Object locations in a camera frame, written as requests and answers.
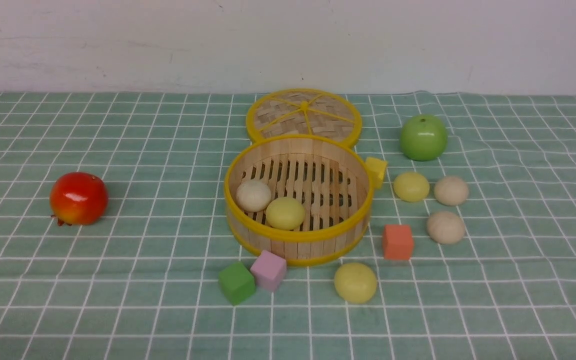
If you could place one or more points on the bamboo steamer tray yellow rim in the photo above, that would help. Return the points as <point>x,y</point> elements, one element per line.
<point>330,180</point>

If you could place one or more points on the orange cube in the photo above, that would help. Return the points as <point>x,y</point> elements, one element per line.
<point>397,242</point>

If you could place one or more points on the woven bamboo steamer lid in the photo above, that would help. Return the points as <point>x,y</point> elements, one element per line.
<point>304,111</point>

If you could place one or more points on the white bun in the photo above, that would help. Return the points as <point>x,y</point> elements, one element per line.
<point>253,196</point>
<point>445,227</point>
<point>451,191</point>

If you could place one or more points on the yellow cube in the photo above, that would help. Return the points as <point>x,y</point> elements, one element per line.
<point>377,168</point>

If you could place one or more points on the red toy pomegranate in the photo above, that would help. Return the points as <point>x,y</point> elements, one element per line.
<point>78,198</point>

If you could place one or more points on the pink cube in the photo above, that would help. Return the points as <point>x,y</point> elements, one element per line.
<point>269,271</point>

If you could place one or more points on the green toy apple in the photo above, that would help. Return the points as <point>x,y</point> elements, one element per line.
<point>423,138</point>

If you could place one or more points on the yellow bun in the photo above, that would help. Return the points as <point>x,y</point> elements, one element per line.
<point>411,187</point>
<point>355,282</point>
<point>285,213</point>

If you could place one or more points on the green cube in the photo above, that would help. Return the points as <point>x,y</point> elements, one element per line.
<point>237,283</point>

